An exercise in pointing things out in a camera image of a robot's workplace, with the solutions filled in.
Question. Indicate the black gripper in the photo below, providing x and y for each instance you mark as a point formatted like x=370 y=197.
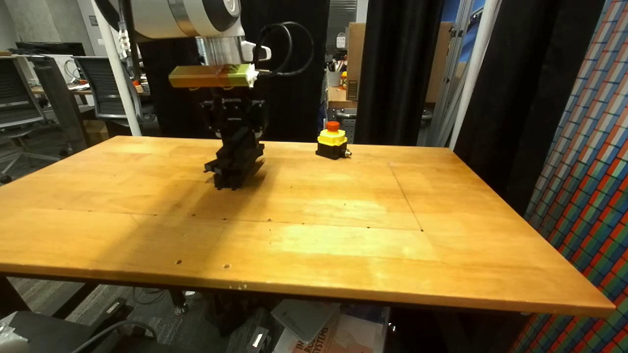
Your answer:
x=233 y=109

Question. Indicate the yellow emergency stop button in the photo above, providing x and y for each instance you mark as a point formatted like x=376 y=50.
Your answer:
x=333 y=140

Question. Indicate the brown cardboard box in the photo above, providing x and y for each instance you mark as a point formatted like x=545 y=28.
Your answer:
x=356 y=60

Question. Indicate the white box orange print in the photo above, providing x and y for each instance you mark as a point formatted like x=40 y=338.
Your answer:
x=327 y=334

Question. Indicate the white slanted post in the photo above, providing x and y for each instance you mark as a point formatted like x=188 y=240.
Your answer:
x=123 y=85

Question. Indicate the white frame beam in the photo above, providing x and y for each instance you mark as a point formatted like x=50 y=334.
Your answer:
x=482 y=52

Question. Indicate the multicoloured patterned wall panel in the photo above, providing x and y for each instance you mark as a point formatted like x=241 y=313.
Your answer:
x=590 y=197

